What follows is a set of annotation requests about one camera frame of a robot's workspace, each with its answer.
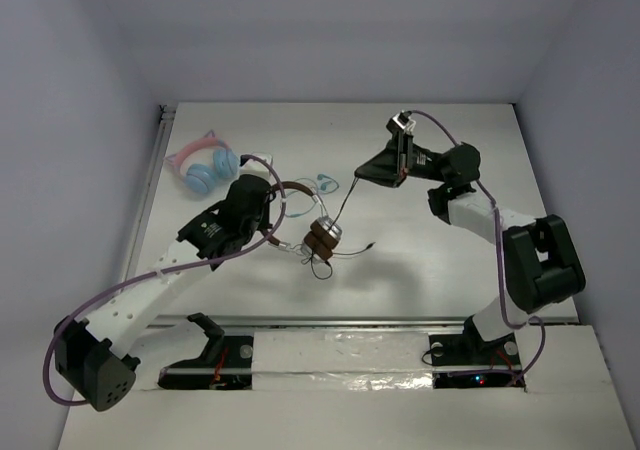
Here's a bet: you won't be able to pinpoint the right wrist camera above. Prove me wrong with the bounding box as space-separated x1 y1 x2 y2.
386 111 416 137

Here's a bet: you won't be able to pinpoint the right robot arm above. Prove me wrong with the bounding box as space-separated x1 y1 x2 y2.
354 132 586 363

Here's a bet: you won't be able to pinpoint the aluminium rail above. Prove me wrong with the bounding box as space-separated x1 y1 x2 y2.
118 104 177 281
148 315 580 328

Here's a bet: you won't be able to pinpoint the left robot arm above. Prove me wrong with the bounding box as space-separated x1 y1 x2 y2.
42 157 289 412

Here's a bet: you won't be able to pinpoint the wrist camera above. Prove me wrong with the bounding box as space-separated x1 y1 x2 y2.
239 152 273 182
386 111 416 137

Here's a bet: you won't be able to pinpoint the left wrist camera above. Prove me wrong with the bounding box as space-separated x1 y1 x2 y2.
239 152 273 182

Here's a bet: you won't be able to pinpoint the pink blue cat headphones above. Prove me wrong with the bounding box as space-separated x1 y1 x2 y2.
164 130 239 195

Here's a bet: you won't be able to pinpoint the white foam block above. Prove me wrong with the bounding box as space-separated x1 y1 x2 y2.
251 329 433 391

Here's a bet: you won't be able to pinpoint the brown silver headphones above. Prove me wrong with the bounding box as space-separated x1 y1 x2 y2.
267 181 343 264

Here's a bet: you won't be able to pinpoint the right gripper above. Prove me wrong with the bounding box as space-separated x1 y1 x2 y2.
354 129 448 187

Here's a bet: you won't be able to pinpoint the left aluminium rail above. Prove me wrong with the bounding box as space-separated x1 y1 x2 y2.
118 104 177 281

